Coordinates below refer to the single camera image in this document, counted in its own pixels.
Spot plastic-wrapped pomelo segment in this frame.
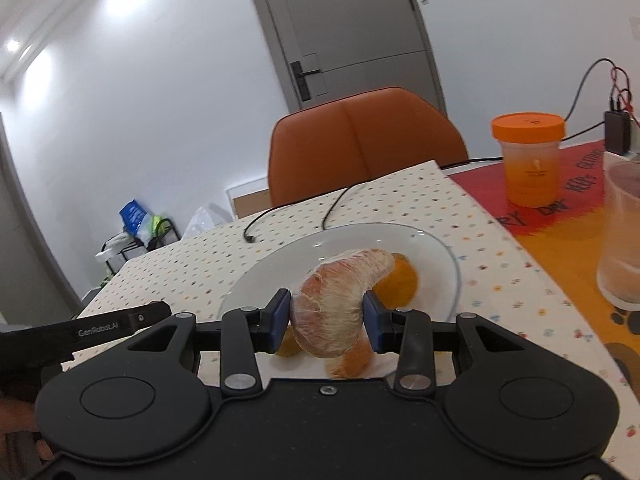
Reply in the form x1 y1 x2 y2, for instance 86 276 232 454
291 249 396 359

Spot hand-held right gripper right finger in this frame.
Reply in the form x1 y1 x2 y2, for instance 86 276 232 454
362 291 531 397

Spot blue plastic bag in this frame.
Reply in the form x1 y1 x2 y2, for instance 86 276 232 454
119 201 151 236

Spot grey cable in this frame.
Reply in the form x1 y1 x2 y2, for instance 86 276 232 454
560 57 621 142

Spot large orange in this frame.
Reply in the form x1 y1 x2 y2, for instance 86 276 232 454
372 254 420 309

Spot small round orange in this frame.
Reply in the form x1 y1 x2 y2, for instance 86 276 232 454
275 325 302 358

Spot red orange printed mat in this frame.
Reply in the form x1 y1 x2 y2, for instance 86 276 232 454
447 137 640 401

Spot white framed board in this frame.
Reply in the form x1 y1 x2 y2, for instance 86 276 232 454
225 175 271 219

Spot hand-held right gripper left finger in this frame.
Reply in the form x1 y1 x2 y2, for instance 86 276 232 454
127 288 292 397

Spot grey door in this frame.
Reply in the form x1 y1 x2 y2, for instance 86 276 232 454
240 0 446 113

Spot medium orange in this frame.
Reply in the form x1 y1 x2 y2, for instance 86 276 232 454
325 339 374 380

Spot black metal rack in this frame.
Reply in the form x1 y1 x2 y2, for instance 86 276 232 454
100 216 180 262

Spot black power adapter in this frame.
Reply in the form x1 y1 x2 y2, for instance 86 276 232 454
603 110 633 156

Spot red wires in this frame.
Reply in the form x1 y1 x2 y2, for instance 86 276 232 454
607 66 637 112

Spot person's left hand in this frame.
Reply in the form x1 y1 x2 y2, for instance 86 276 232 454
0 395 54 463

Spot clear plastic cup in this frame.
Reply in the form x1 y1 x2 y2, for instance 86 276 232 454
597 160 640 311

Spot black cable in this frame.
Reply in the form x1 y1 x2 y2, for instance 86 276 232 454
244 157 503 243

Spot orange leather chair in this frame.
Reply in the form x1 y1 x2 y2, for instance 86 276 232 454
267 87 471 208

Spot floral dotted tablecloth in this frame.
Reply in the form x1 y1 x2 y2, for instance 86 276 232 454
75 160 640 461

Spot orange-lidded plastic cup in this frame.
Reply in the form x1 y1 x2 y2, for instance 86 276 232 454
491 112 566 208

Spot black door handle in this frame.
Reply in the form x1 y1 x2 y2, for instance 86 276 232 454
290 60 322 101

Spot translucent plastic bag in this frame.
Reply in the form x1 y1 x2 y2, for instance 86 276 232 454
181 202 233 241

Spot white box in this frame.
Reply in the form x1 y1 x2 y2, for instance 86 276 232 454
95 234 132 261

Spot white plate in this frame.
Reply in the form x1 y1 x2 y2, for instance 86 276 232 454
220 222 462 381

